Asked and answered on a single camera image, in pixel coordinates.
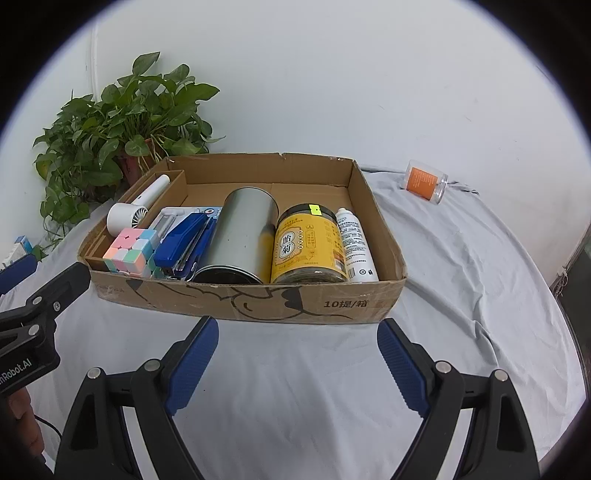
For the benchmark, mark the small white blue carton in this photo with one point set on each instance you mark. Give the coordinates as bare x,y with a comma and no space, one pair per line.
21,248

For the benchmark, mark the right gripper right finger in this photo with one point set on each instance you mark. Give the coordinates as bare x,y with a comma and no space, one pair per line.
499,443

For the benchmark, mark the blue stapler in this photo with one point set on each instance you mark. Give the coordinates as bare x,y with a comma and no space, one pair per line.
183,246

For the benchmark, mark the silver metal tin can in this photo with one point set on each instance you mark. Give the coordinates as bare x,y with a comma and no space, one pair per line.
241,246

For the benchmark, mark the green potted plant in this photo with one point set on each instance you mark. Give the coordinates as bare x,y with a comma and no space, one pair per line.
98,145

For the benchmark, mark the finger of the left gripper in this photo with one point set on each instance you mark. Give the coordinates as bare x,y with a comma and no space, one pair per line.
15,273
60,292

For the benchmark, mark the white spray bottle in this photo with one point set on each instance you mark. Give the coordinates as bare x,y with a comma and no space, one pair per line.
360,265

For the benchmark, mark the brown cardboard box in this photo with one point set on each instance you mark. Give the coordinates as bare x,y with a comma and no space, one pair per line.
206,180

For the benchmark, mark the person's left hand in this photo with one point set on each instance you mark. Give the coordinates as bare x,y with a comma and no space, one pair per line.
27,427

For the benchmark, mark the orange clear plastic container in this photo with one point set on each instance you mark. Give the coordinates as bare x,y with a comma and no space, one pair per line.
425,181

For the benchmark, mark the pastel rubik's cube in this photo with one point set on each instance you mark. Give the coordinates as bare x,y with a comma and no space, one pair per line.
131,253

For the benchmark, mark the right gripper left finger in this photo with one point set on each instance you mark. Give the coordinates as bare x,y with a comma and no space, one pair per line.
95,443

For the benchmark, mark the colourful blue toy box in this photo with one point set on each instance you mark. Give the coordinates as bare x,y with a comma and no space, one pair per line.
169,217

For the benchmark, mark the yellow label jar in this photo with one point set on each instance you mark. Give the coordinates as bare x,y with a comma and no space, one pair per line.
308,247

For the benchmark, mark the white handheld fan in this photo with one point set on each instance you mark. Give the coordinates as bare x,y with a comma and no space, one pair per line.
129,215

